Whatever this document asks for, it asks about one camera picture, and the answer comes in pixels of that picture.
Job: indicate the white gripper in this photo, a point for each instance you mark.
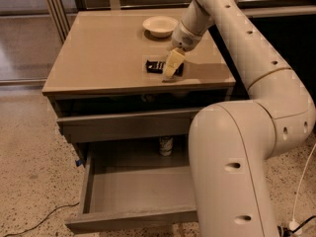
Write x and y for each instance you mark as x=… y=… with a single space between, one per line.
x=184 y=39

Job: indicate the black power strip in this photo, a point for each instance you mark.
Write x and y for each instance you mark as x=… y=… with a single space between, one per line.
x=283 y=232

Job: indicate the closed grey top drawer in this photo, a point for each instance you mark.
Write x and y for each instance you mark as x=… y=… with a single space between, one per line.
x=127 y=126

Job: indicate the small can in drawer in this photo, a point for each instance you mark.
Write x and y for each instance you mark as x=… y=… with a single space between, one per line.
x=165 y=145

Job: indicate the blue tape piece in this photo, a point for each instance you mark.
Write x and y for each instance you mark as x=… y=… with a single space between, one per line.
x=78 y=163

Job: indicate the open grey middle drawer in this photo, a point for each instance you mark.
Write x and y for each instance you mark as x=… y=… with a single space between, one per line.
x=128 y=184

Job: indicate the grey drawer cabinet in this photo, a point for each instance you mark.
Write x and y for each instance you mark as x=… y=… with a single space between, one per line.
x=100 y=70

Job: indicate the white ceramic bowl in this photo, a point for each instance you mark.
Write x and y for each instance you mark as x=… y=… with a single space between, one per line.
x=160 y=26

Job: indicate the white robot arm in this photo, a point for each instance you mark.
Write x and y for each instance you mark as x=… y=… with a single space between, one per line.
x=230 y=141

